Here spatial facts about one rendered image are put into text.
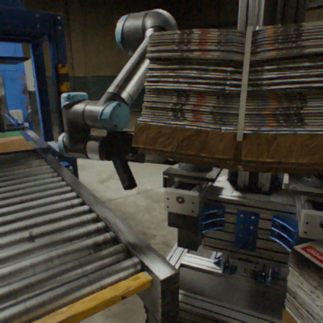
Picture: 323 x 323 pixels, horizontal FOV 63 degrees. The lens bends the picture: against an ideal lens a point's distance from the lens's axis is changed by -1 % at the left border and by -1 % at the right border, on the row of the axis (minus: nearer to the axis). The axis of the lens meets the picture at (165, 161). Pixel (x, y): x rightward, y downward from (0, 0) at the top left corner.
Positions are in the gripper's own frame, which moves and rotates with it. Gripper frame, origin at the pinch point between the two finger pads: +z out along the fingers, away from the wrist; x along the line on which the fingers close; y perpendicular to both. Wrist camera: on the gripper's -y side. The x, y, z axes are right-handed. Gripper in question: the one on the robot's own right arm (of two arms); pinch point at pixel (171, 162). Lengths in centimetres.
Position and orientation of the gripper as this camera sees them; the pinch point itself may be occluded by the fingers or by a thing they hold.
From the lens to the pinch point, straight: 70.9
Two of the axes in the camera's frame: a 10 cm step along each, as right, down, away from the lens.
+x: 3.2, 0.9, 9.4
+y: 1.2, -9.9, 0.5
